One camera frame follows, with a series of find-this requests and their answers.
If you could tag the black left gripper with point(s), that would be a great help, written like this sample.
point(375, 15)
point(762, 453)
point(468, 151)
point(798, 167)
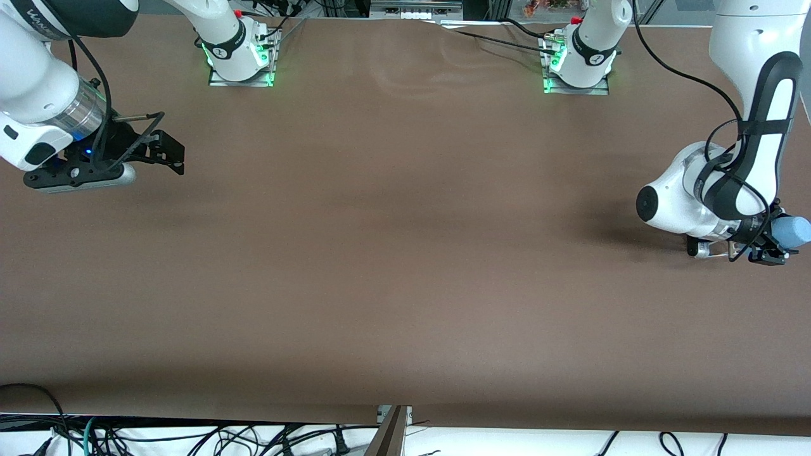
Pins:
point(762, 239)

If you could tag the grey power strip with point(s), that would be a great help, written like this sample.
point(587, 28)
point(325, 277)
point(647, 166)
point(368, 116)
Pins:
point(415, 9)

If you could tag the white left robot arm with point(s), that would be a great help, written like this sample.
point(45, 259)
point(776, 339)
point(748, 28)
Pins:
point(678, 190)

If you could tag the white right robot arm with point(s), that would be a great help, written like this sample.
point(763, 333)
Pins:
point(31, 82)

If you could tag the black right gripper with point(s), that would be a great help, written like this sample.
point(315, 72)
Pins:
point(122, 141)

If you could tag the light blue plastic cup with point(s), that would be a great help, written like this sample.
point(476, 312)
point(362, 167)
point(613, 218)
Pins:
point(795, 231)

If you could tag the brown table cover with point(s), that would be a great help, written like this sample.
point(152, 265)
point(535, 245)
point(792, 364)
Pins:
point(405, 266)

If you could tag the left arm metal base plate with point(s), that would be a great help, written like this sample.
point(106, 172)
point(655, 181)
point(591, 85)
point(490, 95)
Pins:
point(599, 90)

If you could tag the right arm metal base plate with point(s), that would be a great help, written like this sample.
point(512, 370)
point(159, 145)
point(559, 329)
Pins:
point(218, 80)

